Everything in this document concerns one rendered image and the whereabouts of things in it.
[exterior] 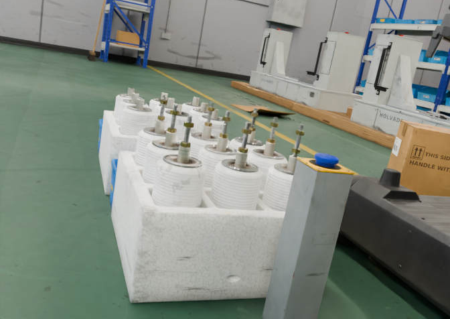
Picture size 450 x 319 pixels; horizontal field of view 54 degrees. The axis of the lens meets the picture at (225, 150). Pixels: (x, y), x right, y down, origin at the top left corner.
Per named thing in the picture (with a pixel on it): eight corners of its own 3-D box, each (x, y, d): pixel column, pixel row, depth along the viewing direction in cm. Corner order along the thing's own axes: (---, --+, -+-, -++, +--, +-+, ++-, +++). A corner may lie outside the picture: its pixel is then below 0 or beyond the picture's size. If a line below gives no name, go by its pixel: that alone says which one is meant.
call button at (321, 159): (327, 164, 76) (330, 153, 75) (341, 171, 72) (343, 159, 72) (308, 163, 74) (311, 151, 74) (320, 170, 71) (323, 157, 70)
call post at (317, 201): (294, 315, 85) (331, 161, 78) (313, 340, 78) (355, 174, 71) (260, 317, 82) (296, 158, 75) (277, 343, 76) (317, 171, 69)
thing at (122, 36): (136, 47, 665) (137, 33, 661) (138, 48, 643) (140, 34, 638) (115, 43, 654) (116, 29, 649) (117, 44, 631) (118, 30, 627)
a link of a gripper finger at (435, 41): (425, 57, 119) (434, 34, 118) (434, 58, 116) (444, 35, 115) (420, 55, 118) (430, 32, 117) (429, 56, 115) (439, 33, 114)
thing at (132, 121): (144, 163, 142) (152, 108, 138) (149, 172, 133) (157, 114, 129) (114, 160, 139) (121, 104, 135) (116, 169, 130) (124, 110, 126)
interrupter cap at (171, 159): (205, 163, 86) (206, 159, 86) (197, 172, 79) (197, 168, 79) (169, 155, 87) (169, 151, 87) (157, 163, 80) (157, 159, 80)
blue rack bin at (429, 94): (439, 102, 665) (443, 89, 660) (460, 107, 631) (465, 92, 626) (414, 98, 646) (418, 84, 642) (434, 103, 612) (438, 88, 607)
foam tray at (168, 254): (247, 220, 128) (258, 161, 124) (315, 297, 93) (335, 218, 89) (110, 216, 114) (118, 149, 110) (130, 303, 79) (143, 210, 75)
